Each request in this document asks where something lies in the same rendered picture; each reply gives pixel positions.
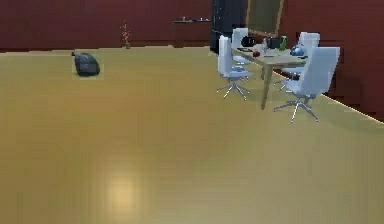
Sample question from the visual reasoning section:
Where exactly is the white swivel chair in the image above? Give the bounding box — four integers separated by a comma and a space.
273, 31, 321, 92
231, 27, 253, 66
215, 34, 257, 102
273, 46, 342, 124

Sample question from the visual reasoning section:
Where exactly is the dark red worktop cupboard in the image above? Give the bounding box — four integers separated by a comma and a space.
172, 16, 212, 47

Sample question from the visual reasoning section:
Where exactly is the black round pot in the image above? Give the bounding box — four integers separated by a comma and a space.
241, 35, 257, 48

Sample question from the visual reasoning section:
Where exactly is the light wooden dining table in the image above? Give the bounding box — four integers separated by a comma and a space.
231, 44, 309, 111

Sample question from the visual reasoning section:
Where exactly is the red twig house plant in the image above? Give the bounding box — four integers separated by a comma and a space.
120, 20, 132, 50

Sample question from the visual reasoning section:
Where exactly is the black toaster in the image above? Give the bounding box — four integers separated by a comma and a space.
266, 37, 283, 50

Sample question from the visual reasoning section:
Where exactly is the blue shiny kettle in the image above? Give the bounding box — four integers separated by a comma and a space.
289, 44, 306, 57

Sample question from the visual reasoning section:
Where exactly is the framed olive wall picture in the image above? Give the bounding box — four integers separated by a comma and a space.
245, 0, 285, 38

